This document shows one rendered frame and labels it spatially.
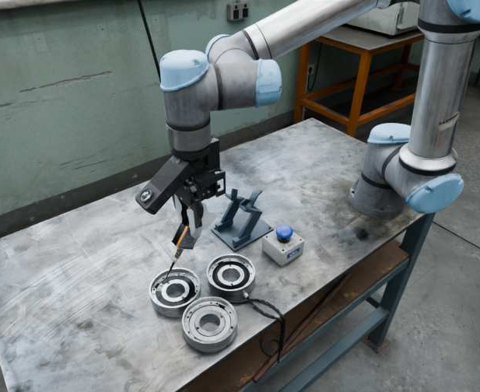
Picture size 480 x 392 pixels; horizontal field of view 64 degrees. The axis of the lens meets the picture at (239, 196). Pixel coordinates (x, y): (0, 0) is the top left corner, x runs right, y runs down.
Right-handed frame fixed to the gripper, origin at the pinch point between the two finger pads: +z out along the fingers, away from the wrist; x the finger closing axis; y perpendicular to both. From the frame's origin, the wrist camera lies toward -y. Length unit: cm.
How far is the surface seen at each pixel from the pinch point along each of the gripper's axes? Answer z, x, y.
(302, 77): 49, 138, 184
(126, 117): 47, 153, 50
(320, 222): 13.2, -5.6, 36.3
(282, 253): 8.7, -10.7, 17.3
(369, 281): 38, -17, 51
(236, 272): 11.4, -6.8, 7.0
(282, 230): 5.7, -7.5, 20.1
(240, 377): 38.1, -15.3, 1.7
